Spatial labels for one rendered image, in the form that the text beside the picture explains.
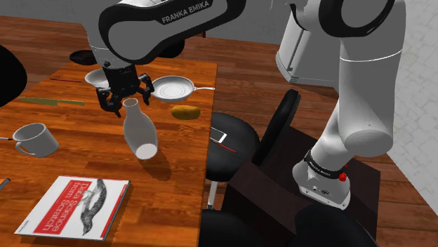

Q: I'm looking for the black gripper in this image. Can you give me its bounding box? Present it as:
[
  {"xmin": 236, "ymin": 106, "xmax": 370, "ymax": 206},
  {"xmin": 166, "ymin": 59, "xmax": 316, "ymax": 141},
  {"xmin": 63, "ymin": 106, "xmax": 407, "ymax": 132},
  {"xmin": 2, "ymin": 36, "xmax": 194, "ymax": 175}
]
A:
[{"xmin": 95, "ymin": 63, "xmax": 155, "ymax": 119}]

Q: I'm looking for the white bowl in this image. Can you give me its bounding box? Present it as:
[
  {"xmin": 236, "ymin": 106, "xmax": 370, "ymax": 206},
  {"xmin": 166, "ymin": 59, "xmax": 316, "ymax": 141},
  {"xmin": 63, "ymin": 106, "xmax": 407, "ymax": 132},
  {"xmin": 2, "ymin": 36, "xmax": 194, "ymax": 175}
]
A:
[{"xmin": 84, "ymin": 68, "xmax": 111, "ymax": 89}]

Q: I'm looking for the white vase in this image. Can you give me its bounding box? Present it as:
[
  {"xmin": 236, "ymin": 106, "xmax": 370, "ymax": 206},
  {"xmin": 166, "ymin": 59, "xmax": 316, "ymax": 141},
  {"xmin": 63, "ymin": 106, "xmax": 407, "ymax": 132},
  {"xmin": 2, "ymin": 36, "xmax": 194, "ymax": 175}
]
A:
[{"xmin": 121, "ymin": 98, "xmax": 159, "ymax": 161}]

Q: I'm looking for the white frying pan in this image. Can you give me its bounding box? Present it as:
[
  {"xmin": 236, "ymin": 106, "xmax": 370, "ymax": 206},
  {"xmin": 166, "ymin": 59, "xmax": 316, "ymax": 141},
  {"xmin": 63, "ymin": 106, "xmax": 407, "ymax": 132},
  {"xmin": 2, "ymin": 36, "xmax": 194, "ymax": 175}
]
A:
[{"xmin": 150, "ymin": 75, "xmax": 216, "ymax": 103}]

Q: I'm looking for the black round stool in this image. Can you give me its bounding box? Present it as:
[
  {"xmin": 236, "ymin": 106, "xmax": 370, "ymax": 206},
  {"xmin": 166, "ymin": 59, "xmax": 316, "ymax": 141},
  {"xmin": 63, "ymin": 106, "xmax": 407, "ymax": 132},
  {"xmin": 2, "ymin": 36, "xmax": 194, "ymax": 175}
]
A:
[{"xmin": 69, "ymin": 49, "xmax": 99, "ymax": 67}]

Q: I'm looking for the brown potato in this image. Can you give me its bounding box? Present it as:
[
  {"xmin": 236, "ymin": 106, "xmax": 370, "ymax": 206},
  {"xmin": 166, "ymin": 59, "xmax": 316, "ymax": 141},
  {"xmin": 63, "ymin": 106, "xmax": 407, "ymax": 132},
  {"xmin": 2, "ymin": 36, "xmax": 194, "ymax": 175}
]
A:
[{"xmin": 171, "ymin": 104, "xmax": 201, "ymax": 121}]

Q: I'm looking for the red pencil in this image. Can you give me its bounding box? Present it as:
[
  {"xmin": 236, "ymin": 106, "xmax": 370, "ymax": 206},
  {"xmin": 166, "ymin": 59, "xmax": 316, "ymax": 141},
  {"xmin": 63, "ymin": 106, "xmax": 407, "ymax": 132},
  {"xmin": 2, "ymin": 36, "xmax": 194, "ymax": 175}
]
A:
[{"xmin": 48, "ymin": 77, "xmax": 83, "ymax": 84}]

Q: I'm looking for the green knife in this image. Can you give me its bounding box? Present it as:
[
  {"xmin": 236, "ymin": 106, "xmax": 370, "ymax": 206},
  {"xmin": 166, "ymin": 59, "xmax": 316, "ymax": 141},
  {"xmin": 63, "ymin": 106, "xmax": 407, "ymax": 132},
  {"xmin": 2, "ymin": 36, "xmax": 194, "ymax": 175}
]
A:
[{"xmin": 17, "ymin": 96, "xmax": 86, "ymax": 107}]

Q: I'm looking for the white phone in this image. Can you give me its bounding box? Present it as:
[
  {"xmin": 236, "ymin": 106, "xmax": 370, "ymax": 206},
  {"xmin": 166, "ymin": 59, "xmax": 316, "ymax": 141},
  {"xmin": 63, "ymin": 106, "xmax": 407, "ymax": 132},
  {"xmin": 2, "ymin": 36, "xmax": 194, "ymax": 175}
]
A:
[{"xmin": 208, "ymin": 126, "xmax": 228, "ymax": 144}]

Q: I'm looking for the white mug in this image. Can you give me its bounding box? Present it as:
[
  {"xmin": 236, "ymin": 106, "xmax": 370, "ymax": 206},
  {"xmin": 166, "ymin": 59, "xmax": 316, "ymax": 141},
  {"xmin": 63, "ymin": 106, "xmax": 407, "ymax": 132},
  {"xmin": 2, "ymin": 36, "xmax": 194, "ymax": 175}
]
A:
[{"xmin": 12, "ymin": 122, "xmax": 60, "ymax": 159}]

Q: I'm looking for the red pen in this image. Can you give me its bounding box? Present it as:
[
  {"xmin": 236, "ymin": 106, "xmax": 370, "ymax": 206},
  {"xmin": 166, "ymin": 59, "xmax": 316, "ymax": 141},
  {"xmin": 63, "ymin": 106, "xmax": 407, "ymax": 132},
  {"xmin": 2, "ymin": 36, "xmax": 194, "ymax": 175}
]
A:
[{"xmin": 217, "ymin": 142, "xmax": 237, "ymax": 154}]

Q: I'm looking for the black round chair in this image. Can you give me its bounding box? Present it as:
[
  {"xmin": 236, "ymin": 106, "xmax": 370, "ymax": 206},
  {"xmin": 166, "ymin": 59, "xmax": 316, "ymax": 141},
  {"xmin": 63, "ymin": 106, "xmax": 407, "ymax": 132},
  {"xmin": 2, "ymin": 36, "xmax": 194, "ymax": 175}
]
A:
[{"xmin": 0, "ymin": 44, "xmax": 28, "ymax": 109}]

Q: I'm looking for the red and white book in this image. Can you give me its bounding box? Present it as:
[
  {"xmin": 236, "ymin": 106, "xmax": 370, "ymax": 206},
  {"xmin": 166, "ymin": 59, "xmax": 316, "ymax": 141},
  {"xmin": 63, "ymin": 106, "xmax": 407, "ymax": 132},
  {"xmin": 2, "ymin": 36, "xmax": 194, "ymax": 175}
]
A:
[{"xmin": 13, "ymin": 175, "xmax": 131, "ymax": 242}]

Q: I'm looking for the black office chair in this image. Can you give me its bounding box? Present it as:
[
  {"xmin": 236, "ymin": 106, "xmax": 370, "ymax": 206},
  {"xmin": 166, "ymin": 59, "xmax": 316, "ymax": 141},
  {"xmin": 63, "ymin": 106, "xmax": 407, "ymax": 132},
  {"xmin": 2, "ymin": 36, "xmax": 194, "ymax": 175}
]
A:
[{"xmin": 204, "ymin": 89, "xmax": 303, "ymax": 211}]

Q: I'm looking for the dark robot stand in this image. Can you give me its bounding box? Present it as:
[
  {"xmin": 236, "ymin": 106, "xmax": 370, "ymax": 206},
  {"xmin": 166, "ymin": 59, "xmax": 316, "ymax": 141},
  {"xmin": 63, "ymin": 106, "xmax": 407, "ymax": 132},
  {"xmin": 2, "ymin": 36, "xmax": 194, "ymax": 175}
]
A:
[{"xmin": 222, "ymin": 126, "xmax": 381, "ymax": 241}]

